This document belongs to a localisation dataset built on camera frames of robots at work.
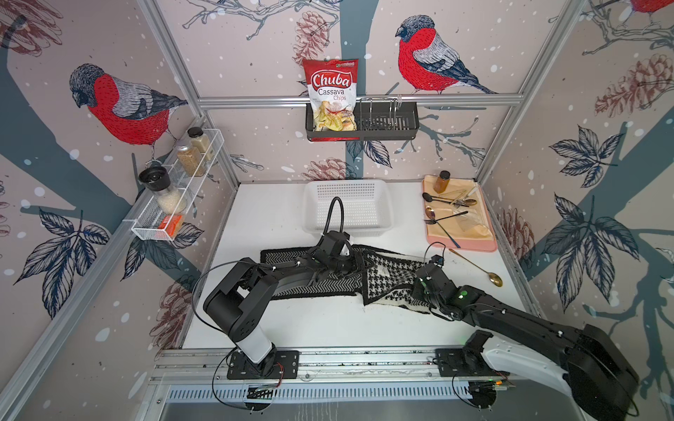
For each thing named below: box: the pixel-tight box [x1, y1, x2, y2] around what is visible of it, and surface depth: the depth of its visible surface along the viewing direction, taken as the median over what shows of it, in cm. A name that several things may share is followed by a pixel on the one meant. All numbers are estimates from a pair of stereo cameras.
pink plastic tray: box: [423, 175, 498, 253], surface depth 109 cm
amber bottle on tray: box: [433, 170, 452, 194], surface depth 113 cm
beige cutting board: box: [423, 175, 495, 241], surface depth 112 cm
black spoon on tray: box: [422, 192, 470, 208], surface depth 116 cm
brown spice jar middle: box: [176, 139, 206, 178], surface depth 78 cm
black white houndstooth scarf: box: [260, 245, 437, 315], surface depth 85 cm
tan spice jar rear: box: [187, 126, 214, 161], surface depth 82 cm
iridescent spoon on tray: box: [453, 197, 478, 209], surface depth 113 cm
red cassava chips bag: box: [301, 58, 360, 143], surface depth 85 cm
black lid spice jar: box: [138, 166, 187, 215], surface depth 67 cm
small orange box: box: [157, 214, 185, 240], surface depth 67 cm
